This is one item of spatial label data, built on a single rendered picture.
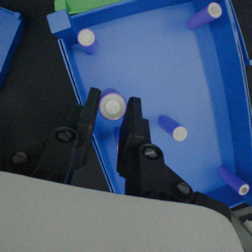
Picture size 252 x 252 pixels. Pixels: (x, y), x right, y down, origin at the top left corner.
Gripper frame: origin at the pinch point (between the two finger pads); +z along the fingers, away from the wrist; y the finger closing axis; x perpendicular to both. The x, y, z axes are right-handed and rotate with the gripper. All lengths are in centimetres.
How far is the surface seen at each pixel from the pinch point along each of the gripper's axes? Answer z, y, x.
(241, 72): 12.7, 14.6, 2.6
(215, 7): 13.6, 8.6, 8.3
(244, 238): 19, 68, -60
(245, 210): 37, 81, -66
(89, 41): 10.8, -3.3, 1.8
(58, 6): 27.2, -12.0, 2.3
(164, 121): 11.2, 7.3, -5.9
